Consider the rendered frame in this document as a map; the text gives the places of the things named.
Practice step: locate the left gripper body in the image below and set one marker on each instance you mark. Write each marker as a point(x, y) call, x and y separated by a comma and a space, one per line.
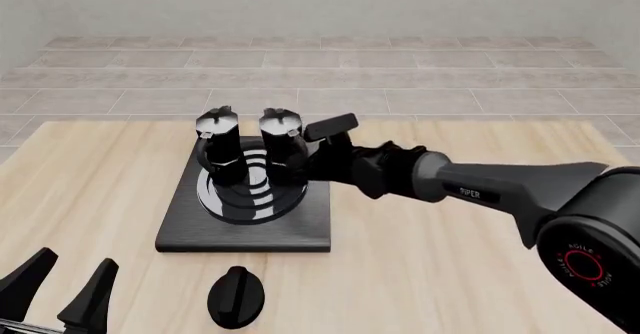
point(20, 327)

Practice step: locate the black moka pot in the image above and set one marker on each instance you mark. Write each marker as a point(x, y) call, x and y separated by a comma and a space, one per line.
point(222, 150)
point(282, 142)

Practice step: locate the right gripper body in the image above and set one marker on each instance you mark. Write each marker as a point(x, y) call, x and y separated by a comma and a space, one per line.
point(335, 161)

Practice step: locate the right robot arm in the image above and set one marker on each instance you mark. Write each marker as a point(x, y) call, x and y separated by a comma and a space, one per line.
point(500, 187)

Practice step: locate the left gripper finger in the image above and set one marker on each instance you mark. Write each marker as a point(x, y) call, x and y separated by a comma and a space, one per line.
point(90, 304)
point(27, 285)

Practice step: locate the flat black stove plate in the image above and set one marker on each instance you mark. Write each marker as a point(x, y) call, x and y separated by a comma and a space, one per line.
point(240, 236)

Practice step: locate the round black stove knob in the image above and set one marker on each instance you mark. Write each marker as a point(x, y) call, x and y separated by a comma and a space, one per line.
point(235, 300)

